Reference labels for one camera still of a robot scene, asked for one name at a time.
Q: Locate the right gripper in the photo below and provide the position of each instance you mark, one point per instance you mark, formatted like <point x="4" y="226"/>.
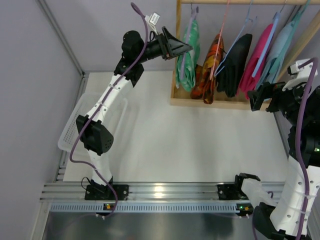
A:
<point x="271" y="95"/>

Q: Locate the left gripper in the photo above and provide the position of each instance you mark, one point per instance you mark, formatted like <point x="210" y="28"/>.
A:
<point x="164" y="46"/>

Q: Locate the green white trousers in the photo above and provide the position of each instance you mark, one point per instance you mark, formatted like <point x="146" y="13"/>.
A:
<point x="186" y="85"/>

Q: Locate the lilac plastic hanger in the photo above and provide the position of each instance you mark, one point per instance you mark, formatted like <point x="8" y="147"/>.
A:
<point x="189" y="60"/>

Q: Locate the orange camouflage trousers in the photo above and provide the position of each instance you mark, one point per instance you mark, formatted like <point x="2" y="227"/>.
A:
<point x="204" y="87"/>

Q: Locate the pink plastic hanger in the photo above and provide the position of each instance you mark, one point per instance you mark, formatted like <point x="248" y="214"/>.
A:
<point x="219" y="40"/>

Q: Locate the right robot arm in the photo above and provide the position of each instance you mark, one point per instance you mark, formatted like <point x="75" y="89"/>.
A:
<point x="287" y="219"/>

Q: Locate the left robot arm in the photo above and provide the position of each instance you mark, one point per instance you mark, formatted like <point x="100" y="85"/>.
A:
<point x="92" y="127"/>

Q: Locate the pink trousers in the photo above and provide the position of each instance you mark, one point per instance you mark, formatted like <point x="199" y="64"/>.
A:
<point x="247" y="82"/>

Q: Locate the blue hanger with pink trousers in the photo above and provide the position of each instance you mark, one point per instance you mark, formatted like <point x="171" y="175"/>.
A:
<point x="276" y="18"/>

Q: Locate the light blue trousers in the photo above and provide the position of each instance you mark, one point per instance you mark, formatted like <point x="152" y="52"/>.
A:
<point x="276" y="56"/>

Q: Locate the black trousers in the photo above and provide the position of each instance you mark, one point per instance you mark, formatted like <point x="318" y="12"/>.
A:
<point x="228" y="79"/>

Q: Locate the blue hanger with black trousers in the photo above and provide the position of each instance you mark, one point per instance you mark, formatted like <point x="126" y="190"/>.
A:
<point x="253" y="21"/>

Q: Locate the teal plastic hanger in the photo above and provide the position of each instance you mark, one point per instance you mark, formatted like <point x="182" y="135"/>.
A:
<point x="296" y="19"/>

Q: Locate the wooden clothes rack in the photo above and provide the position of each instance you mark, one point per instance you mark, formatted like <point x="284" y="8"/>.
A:
<point x="182" y="98"/>

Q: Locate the white plastic basket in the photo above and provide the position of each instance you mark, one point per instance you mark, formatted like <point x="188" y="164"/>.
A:
<point x="84" y="104"/>

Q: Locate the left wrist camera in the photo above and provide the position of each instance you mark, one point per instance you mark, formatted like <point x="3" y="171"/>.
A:
<point x="152" y="21"/>

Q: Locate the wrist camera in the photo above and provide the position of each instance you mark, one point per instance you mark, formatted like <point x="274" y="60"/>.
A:
<point x="299" y="73"/>
<point x="152" y="21"/>

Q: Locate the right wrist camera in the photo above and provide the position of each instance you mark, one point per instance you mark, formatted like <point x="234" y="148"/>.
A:
<point x="299" y="73"/>

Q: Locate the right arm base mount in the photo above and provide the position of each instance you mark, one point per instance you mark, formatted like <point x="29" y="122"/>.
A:
<point x="228" y="192"/>

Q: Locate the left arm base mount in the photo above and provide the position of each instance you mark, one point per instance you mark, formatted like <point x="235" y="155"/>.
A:
<point x="107" y="192"/>

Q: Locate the aluminium rail frame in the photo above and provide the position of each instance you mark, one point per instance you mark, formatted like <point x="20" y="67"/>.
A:
<point x="155" y="192"/>

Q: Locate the grey slotted cable duct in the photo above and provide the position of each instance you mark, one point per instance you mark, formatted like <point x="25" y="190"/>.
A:
<point x="148" y="207"/>

